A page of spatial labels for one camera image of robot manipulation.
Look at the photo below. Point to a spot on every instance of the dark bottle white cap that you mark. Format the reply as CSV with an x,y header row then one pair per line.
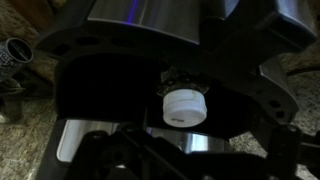
x,y
183,97

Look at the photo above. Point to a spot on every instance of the speckled pan handle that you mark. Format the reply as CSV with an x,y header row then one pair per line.
x,y
15,54

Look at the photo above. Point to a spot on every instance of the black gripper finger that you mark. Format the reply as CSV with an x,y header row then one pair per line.
x,y
281,143

